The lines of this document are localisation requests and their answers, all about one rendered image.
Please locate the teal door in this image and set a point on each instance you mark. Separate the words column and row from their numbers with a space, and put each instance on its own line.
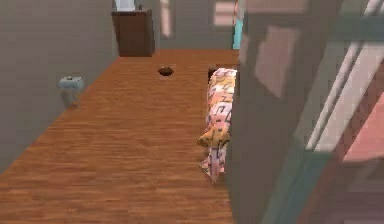
column 237, row 33

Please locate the dark brown wooden cabinet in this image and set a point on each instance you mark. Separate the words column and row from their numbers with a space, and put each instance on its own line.
column 133, row 33

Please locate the pale mirror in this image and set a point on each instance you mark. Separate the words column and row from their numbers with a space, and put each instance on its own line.
column 124, row 4

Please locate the small dark brown bowl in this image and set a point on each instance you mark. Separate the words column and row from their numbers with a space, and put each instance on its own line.
column 165, row 71

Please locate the bed with patterned colourful cover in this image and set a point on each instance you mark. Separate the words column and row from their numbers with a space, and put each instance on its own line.
column 220, row 110

